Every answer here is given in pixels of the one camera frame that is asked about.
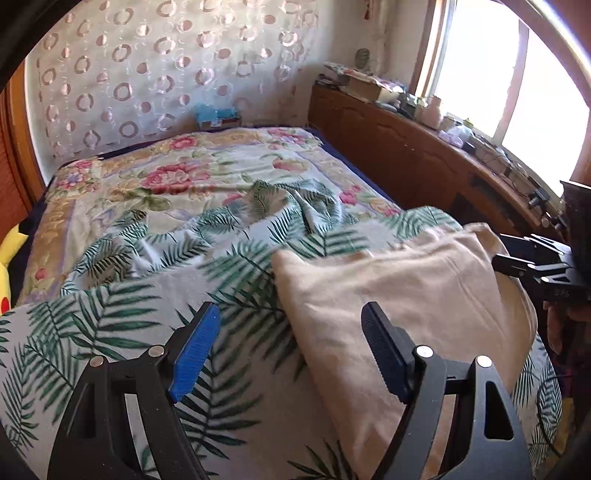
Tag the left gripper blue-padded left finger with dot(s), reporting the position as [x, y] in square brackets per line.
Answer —
[94, 439]

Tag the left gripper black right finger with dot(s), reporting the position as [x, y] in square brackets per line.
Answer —
[485, 441]

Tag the beige printed t-shirt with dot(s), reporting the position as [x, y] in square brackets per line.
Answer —
[439, 287]

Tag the person's right hand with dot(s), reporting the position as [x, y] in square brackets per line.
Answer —
[558, 314]

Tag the wooden side cabinet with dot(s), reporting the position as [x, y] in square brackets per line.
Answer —
[416, 168]

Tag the white plastic bag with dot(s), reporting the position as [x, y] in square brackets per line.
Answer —
[457, 135]

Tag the palm leaf print sheet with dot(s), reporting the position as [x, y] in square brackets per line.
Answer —
[255, 411]

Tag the pink bottle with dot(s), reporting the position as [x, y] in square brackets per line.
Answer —
[428, 112]

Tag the bright window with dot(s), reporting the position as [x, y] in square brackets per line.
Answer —
[489, 67]

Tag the cardboard box on cabinet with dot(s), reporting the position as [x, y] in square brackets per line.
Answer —
[371, 91]

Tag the floral bed blanket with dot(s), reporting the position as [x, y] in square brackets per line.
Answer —
[172, 181]

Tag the wooden slatted wardrobe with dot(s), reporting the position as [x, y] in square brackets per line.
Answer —
[21, 180]

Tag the white window drape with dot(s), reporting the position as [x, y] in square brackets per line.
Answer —
[380, 15]

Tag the blue tissue box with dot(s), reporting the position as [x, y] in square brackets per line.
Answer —
[210, 118]

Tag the circle pattern sheer curtain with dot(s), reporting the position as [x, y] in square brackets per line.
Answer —
[109, 74]

